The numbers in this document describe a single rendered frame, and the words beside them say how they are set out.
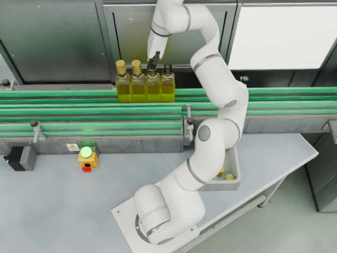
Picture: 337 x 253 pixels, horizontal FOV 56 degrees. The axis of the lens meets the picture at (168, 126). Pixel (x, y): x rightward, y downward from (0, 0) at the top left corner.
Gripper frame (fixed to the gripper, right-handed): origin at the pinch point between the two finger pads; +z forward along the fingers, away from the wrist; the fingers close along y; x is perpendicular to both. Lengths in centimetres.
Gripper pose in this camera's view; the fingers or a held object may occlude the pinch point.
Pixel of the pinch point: (152, 60)
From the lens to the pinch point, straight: 117.4
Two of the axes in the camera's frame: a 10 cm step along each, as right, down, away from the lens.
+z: -2.6, 5.4, 8.0
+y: 0.3, 8.3, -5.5
